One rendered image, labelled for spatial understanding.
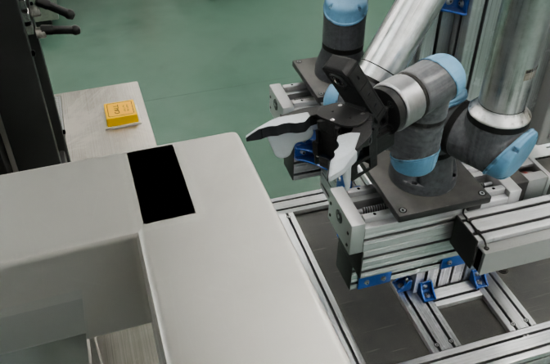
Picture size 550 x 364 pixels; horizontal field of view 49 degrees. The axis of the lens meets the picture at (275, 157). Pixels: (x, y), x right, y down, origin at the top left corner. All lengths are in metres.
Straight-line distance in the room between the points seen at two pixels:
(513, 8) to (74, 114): 0.98
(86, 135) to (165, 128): 1.62
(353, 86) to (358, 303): 1.22
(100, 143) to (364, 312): 0.96
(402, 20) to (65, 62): 2.90
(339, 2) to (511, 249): 0.76
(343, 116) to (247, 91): 2.49
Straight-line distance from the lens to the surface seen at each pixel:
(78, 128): 1.46
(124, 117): 1.43
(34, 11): 0.85
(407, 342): 1.86
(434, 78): 0.92
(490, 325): 1.96
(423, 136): 0.96
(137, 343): 0.99
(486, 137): 1.20
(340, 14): 1.65
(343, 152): 0.74
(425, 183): 1.35
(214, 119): 3.06
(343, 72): 0.77
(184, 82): 3.39
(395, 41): 1.05
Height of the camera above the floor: 1.69
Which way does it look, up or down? 37 degrees down
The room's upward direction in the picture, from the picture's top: straight up
